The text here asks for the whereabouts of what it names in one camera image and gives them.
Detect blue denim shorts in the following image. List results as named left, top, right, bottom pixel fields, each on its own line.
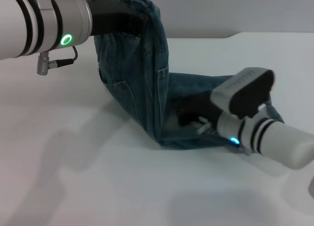
left=94, top=0, right=285, bottom=151

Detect silver left arm cable connector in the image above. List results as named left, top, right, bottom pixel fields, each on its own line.
left=36, top=45, right=78, bottom=76

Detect silver right arm cable connector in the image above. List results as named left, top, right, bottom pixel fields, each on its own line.
left=230, top=142, right=252, bottom=157

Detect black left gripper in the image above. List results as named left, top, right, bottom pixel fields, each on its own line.
left=85, top=0, right=149, bottom=37

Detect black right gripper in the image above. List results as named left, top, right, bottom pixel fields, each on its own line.
left=176, top=91, right=222, bottom=135

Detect silver arm cable connector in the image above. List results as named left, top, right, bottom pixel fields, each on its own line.
left=230, top=142, right=252, bottom=157
left=36, top=45, right=78, bottom=76

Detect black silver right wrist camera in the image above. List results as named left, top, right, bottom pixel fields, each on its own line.
left=210, top=67, right=276, bottom=119

